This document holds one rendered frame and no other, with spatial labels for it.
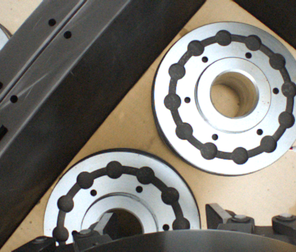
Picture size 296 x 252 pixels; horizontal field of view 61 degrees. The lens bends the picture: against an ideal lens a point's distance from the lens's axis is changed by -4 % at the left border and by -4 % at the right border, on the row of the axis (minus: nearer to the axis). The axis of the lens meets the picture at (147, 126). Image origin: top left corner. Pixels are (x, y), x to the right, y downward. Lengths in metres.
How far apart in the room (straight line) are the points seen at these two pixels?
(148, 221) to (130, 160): 0.04
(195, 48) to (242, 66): 0.03
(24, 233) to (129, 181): 0.10
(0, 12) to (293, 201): 0.28
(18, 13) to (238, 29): 0.18
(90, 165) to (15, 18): 0.14
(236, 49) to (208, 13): 0.05
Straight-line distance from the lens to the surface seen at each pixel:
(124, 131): 0.20
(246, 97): 0.19
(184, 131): 0.17
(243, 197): 0.21
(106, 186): 0.17
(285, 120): 0.19
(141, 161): 0.17
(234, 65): 0.17
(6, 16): 0.26
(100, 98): 0.16
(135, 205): 0.16
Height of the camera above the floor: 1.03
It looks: 85 degrees down
